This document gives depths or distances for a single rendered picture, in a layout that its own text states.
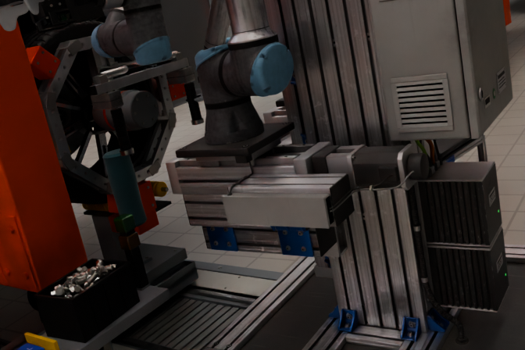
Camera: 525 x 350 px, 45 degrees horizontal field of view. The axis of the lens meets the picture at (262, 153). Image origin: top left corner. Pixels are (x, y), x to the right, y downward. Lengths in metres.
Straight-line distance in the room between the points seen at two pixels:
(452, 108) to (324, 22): 0.37
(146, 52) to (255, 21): 0.28
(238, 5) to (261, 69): 0.15
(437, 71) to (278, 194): 0.43
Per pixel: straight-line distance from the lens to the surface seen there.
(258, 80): 1.39
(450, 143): 2.93
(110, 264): 1.69
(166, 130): 2.43
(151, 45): 1.27
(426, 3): 1.40
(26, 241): 1.72
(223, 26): 2.27
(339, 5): 1.52
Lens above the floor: 1.16
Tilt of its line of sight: 14 degrees down
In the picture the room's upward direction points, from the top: 12 degrees counter-clockwise
